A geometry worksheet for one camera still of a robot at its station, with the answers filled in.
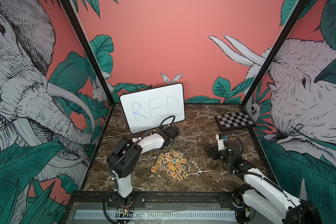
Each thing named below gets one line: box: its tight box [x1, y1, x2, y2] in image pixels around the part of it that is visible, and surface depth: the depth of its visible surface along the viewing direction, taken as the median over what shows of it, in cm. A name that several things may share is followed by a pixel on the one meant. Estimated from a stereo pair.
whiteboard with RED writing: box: [119, 83, 186, 134], surface depth 92 cm
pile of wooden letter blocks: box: [150, 148, 189, 182], surface depth 86 cm
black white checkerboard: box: [214, 111, 255, 132], surface depth 109 cm
